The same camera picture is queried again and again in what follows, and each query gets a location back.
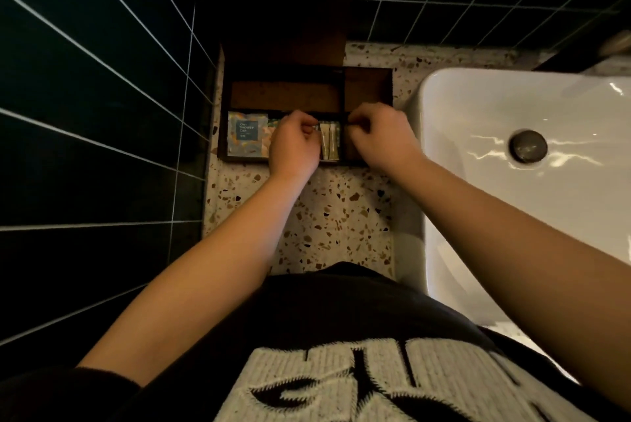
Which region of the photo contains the person's left forearm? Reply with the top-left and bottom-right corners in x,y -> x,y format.
76,173 -> 311,388

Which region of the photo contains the person's right forearm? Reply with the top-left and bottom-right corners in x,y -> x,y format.
378,155 -> 631,412

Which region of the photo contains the dark metal sink drain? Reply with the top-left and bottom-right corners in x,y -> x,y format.
509,129 -> 549,165

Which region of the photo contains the blue shower cap packet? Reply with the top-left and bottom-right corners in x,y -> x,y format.
227,111 -> 270,158

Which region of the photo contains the black shirt with white print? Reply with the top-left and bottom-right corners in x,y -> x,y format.
0,261 -> 631,422

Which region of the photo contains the dark wooden wall shelf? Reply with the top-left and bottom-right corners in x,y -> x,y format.
219,0 -> 352,69

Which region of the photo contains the person's right hand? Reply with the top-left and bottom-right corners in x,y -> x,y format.
346,102 -> 425,178

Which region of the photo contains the white ceramic sink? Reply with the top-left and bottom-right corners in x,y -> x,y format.
402,67 -> 631,383

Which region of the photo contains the dark wooden compartment tray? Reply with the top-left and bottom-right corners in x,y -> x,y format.
217,64 -> 394,165

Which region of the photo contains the person's left hand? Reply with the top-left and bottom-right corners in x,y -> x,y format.
268,110 -> 322,181

